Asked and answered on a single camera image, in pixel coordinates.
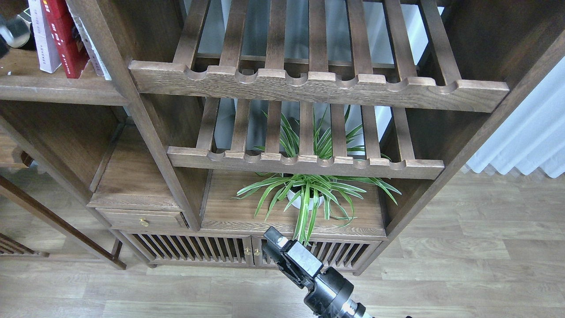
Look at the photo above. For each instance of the white book in shelf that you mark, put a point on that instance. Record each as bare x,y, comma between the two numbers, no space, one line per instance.
92,51

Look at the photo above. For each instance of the white curtain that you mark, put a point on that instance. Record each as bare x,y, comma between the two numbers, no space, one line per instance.
533,136

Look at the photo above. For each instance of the dark wooden bookshelf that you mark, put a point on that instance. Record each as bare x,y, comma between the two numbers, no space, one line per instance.
194,109

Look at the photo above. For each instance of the red book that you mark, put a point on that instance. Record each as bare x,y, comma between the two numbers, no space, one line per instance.
71,49

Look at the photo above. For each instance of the dark wooden furniture at left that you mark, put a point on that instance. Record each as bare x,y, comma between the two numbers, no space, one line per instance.
12,156

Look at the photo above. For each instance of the white and purple book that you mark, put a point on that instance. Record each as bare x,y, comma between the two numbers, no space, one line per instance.
48,55

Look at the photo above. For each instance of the green spider plant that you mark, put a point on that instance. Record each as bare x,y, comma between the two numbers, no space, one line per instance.
311,193

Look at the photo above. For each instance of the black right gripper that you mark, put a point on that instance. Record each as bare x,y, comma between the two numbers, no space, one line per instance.
329,292

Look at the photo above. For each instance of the brass drawer knob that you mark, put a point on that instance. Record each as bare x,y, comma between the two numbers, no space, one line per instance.
143,222

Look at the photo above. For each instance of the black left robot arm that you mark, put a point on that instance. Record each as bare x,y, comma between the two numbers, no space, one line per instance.
14,32

